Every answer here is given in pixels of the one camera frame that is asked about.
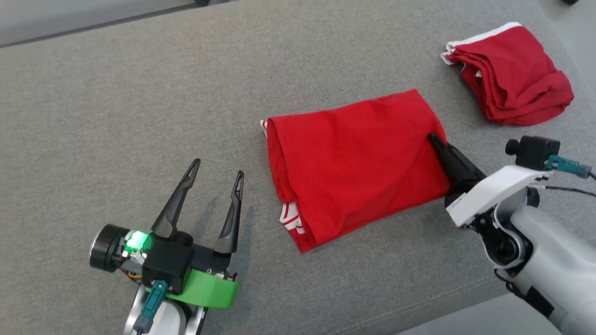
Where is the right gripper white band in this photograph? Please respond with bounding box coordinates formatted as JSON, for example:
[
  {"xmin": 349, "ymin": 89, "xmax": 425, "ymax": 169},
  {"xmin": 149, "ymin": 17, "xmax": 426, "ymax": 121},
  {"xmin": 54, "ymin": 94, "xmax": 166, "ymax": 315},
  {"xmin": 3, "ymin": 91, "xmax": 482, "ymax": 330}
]
[{"xmin": 427, "ymin": 134, "xmax": 553, "ymax": 228}]

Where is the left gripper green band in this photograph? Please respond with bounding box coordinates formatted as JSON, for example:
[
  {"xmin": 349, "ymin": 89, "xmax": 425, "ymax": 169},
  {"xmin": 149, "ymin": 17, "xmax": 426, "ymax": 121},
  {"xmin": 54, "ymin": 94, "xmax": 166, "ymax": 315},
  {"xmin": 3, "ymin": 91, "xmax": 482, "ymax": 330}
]
[{"xmin": 151, "ymin": 159, "xmax": 245, "ymax": 309}]

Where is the red T-shirt with white sleeve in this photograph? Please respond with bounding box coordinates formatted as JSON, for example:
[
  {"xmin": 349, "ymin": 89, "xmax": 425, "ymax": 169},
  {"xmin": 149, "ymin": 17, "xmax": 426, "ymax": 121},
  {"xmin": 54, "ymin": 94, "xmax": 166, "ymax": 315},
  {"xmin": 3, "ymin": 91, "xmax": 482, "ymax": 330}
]
[{"xmin": 260, "ymin": 89, "xmax": 453, "ymax": 254}]

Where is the left camera cable teal plug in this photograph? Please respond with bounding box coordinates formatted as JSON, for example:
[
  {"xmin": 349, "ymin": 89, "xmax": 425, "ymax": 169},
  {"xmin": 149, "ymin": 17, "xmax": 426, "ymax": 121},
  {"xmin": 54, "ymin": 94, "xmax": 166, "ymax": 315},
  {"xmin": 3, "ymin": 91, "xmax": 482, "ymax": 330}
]
[{"xmin": 134, "ymin": 279, "xmax": 169, "ymax": 335}]

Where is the camera cable teal plug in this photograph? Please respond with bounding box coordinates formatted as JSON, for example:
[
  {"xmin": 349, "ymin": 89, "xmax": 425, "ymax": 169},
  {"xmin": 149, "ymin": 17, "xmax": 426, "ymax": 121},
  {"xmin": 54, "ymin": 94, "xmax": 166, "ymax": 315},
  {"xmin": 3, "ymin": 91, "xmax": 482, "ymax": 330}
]
[
  {"xmin": 546, "ymin": 154, "xmax": 596, "ymax": 181},
  {"xmin": 134, "ymin": 279, "xmax": 169, "ymax": 335}
]

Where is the right camera cable teal plug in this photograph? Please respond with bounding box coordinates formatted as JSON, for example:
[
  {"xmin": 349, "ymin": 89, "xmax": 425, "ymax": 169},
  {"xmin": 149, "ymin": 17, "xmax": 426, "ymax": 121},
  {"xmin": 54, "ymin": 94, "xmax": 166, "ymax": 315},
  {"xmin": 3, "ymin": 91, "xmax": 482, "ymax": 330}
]
[{"xmin": 546, "ymin": 154, "xmax": 596, "ymax": 181}]

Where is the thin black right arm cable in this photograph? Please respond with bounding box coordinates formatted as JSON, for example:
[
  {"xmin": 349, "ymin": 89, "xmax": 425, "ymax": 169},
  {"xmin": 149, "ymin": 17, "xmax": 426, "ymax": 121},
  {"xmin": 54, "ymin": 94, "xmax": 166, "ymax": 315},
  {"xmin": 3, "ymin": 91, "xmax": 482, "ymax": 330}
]
[{"xmin": 540, "ymin": 185, "xmax": 596, "ymax": 199}]

